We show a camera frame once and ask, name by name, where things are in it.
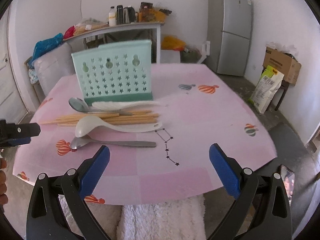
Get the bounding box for steel spoon front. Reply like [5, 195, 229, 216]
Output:
[71, 135, 157, 150]

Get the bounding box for steel spoon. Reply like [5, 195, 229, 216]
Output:
[71, 135, 157, 150]
[68, 98, 133, 116]

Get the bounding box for white plastic ladle spoon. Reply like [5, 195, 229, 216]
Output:
[75, 117, 163, 138]

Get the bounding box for wooden chopstick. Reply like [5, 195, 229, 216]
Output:
[104, 113, 160, 120]
[119, 109, 152, 115]
[57, 118, 157, 126]
[55, 112, 121, 120]
[103, 115, 157, 122]
[40, 115, 118, 125]

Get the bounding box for person's left hand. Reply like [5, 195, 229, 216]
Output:
[0, 158, 8, 205]

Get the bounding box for white door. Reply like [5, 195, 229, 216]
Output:
[0, 9, 27, 124]

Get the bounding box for white fluffy cushion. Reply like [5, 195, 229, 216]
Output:
[58, 194, 207, 240]

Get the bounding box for large white sack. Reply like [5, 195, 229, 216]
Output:
[33, 43, 75, 96]

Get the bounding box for blue plastic bag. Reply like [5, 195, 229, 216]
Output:
[28, 33, 63, 69]

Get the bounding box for red plastic bag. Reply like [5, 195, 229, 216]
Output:
[63, 25, 75, 40]

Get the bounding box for pink patterned tablecloth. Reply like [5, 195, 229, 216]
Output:
[13, 64, 277, 205]

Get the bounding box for white green rice bag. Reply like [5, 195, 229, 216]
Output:
[249, 65, 284, 114]

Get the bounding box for mint green utensil holder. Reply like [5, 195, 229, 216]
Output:
[72, 40, 153, 106]

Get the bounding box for cardboard box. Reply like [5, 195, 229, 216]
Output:
[263, 47, 302, 85]

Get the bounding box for white side table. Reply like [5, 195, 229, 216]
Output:
[64, 22, 164, 64]

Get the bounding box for white plastic bottle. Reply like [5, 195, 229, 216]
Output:
[108, 6, 117, 27]

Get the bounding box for black thermos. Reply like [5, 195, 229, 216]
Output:
[117, 5, 124, 25]

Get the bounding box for black electric kettle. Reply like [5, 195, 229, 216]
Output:
[123, 6, 136, 24]

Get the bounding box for orange snack packages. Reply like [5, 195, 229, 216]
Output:
[137, 2, 172, 23]

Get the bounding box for orange plastic bag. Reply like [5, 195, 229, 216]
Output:
[161, 36, 186, 51]

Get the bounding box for silver refrigerator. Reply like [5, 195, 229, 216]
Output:
[205, 0, 253, 76]

